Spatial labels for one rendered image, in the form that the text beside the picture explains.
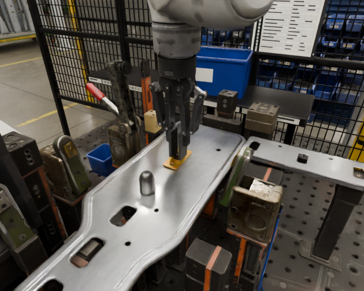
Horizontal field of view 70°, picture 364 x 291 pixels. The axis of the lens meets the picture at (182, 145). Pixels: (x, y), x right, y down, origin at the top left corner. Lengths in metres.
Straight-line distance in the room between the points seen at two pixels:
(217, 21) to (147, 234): 0.34
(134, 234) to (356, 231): 0.75
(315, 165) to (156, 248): 0.42
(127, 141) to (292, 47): 0.65
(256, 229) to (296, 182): 0.60
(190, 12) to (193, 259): 0.35
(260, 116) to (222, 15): 0.50
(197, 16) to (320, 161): 0.50
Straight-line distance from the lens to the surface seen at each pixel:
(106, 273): 0.44
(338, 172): 0.69
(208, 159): 0.64
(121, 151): 0.70
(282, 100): 0.95
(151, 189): 0.53
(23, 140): 0.56
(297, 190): 1.10
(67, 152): 0.56
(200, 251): 0.46
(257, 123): 0.77
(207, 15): 0.31
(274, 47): 1.02
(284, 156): 0.69
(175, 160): 0.62
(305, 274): 0.85
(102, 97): 0.69
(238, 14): 0.30
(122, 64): 0.60
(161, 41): 0.49
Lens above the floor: 1.36
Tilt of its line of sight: 32 degrees down
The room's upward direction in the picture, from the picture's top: straight up
